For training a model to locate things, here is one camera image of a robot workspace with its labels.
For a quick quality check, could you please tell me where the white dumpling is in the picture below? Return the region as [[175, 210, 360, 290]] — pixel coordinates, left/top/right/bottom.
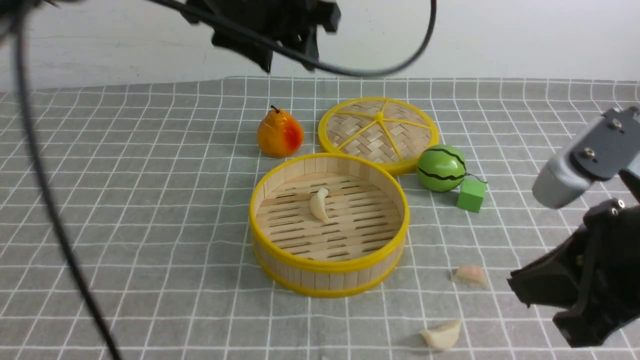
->
[[309, 187, 330, 223]]

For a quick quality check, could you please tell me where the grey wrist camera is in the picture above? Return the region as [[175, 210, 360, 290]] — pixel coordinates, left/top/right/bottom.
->
[[531, 105, 640, 209]]

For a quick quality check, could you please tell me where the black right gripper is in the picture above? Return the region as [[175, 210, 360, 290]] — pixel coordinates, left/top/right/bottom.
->
[[507, 198, 640, 349]]

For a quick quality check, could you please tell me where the black cable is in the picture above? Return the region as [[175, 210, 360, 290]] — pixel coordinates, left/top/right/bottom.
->
[[0, 0, 438, 360]]

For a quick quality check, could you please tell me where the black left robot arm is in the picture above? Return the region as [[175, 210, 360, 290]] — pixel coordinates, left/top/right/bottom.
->
[[185, 0, 342, 73]]

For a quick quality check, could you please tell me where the cream dumpling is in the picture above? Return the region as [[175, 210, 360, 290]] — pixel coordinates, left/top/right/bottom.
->
[[420, 319, 462, 352]]

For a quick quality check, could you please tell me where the green toy watermelon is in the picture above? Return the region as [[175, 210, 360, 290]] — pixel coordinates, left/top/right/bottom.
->
[[415, 144, 467, 193]]

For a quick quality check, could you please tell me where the green cube block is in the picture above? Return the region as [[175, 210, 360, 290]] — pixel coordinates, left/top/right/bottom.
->
[[455, 178, 488, 214]]

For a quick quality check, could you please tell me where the bamboo steamer tray yellow rim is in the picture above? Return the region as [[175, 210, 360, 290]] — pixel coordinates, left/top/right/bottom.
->
[[248, 153, 410, 297]]

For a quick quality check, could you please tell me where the grey checked tablecloth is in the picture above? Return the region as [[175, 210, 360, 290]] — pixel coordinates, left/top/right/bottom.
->
[[31, 77, 639, 360]]

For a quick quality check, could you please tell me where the woven bamboo steamer lid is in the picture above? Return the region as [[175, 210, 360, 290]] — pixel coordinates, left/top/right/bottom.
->
[[317, 96, 441, 176]]

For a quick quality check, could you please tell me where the pinkish dumpling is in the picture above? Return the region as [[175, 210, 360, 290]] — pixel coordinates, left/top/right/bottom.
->
[[451, 264, 490, 290]]

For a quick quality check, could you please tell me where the orange yellow toy pear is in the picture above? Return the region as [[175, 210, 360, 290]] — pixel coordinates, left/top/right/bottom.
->
[[256, 105, 305, 158]]

